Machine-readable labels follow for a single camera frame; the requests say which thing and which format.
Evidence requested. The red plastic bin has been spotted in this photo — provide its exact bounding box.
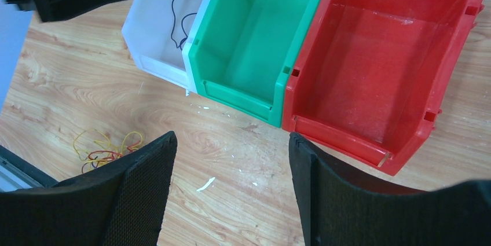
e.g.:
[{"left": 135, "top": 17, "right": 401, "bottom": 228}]
[{"left": 282, "top": 0, "right": 483, "bottom": 176}]

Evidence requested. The coloured cable pile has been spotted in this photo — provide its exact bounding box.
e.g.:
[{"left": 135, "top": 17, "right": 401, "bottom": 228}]
[{"left": 72, "top": 129, "right": 145, "bottom": 174}]

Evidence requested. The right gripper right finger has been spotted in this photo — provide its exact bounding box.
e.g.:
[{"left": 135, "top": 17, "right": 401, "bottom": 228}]
[{"left": 288, "top": 133, "right": 490, "bottom": 245}]

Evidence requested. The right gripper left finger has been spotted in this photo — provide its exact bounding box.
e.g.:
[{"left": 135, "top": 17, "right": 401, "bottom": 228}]
[{"left": 1, "top": 131, "right": 178, "bottom": 245}]

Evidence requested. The white plastic bin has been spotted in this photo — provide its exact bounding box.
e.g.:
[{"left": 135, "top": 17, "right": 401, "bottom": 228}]
[{"left": 122, "top": 0, "right": 210, "bottom": 93}]

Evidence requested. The green plastic bin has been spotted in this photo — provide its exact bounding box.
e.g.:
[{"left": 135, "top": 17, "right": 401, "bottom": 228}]
[{"left": 184, "top": 0, "right": 320, "bottom": 127}]

